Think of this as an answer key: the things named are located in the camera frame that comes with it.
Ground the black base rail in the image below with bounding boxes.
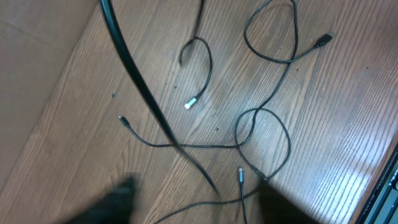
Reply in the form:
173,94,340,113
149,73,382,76
356,146,397,224

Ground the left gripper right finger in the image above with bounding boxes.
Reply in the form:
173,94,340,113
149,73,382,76
258,181,317,224

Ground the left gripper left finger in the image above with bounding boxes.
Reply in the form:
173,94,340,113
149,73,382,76
65,177,137,224

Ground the thin black cable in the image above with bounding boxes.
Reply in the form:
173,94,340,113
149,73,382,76
118,0,335,224

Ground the black cable bundle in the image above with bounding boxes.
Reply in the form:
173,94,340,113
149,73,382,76
99,0,220,195

